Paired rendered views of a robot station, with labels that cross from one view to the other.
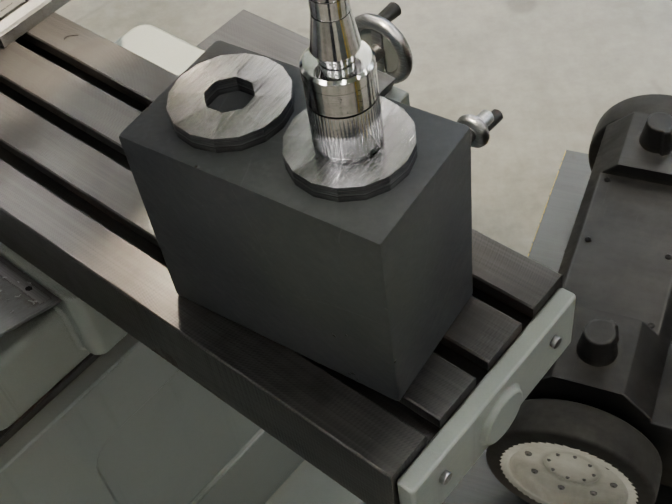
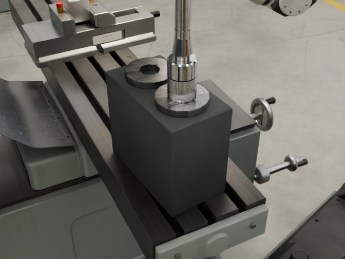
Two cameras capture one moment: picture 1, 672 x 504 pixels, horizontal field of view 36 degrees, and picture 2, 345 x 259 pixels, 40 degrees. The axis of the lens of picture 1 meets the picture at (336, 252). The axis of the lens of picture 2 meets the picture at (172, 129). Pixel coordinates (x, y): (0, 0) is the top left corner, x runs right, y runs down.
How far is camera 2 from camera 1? 0.23 m
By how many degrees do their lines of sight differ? 17
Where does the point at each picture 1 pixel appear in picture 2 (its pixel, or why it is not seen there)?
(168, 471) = (101, 247)
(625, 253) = (331, 232)
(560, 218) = not seen: hidden behind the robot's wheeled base
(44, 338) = (66, 159)
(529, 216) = not seen: hidden behind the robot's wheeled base
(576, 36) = not seen: outside the picture
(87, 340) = (82, 167)
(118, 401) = (88, 202)
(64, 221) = (89, 113)
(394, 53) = (266, 117)
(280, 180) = (150, 102)
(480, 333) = (219, 206)
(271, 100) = (163, 75)
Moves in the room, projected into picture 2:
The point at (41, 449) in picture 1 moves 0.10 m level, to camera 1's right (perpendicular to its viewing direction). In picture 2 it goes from (49, 205) to (86, 214)
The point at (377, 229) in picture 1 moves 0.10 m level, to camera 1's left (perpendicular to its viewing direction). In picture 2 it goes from (174, 128) to (112, 117)
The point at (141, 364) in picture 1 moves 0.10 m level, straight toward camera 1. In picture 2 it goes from (103, 191) to (100, 220)
